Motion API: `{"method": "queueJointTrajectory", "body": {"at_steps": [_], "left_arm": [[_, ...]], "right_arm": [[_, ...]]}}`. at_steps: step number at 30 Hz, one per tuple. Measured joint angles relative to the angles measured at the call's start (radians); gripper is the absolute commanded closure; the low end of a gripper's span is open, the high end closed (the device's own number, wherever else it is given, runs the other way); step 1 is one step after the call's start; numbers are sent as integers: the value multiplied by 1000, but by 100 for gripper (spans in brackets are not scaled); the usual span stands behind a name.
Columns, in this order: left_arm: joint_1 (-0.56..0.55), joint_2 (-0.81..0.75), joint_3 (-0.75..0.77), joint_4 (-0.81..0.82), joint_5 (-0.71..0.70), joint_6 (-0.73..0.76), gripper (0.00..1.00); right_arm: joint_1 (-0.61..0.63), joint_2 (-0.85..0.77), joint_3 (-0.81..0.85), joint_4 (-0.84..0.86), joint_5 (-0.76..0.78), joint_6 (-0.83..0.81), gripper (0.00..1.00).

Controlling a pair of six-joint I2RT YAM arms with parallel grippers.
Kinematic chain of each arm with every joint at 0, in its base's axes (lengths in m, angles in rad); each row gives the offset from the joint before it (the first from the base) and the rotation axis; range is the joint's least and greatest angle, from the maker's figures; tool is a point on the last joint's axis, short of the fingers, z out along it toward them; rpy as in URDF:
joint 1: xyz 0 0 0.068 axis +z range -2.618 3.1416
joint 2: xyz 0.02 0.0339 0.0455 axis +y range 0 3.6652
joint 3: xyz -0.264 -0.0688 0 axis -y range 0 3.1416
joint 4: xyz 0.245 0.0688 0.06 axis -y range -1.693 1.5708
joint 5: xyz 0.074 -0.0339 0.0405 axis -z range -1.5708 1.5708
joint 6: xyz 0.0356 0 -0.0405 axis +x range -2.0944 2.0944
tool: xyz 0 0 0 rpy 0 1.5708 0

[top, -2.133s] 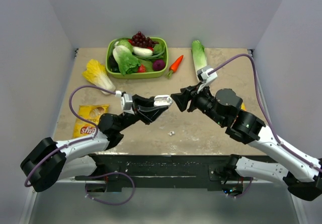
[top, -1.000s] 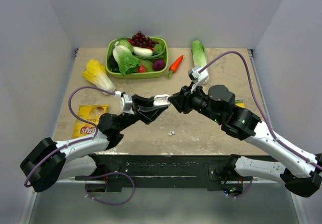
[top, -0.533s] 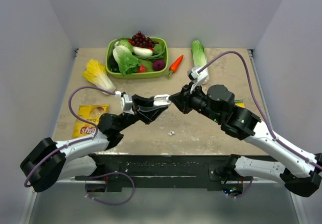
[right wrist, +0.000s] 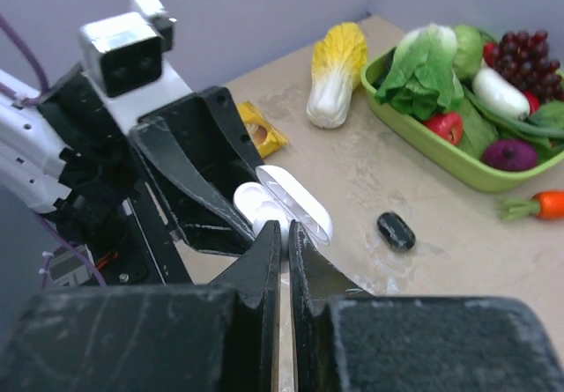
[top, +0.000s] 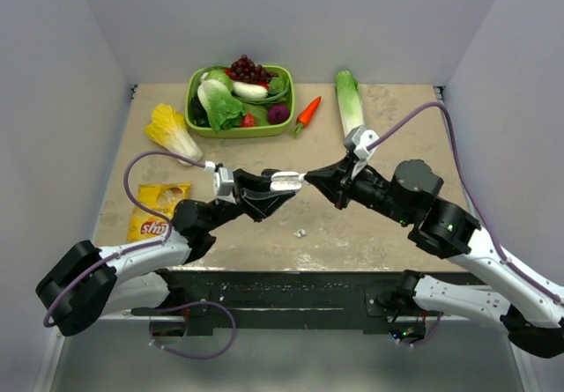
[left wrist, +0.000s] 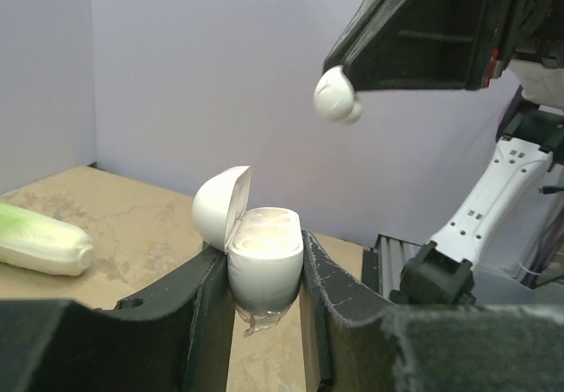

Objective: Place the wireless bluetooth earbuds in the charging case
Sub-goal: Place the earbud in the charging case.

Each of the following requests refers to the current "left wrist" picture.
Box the white earbud charging case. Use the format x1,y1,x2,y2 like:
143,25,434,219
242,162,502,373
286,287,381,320
192,166,304,337

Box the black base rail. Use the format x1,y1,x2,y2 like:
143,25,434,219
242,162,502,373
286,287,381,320
360,233,424,300

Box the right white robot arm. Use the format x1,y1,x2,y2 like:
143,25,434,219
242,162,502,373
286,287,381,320
314,0,563,304

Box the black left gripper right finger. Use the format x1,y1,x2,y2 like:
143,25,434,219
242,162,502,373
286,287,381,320
301,232,563,391

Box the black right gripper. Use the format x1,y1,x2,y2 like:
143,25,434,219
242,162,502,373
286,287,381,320
323,0,563,92

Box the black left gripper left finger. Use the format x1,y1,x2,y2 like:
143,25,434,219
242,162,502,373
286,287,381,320
1,248,229,391

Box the green white napa cabbage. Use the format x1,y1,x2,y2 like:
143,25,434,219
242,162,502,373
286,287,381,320
1,203,94,277

